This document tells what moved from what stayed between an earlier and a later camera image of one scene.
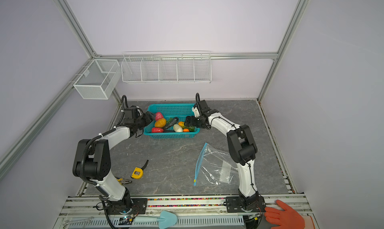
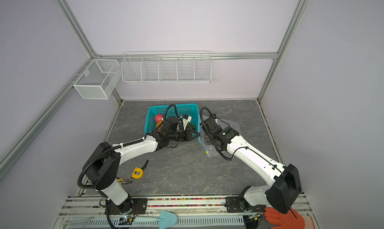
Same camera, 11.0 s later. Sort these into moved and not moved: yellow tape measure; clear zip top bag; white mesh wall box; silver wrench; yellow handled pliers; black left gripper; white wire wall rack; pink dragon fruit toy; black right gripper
Moved: black right gripper; clear zip top bag; black left gripper
Not moved: pink dragon fruit toy; yellow tape measure; white wire wall rack; white mesh wall box; silver wrench; yellow handled pliers
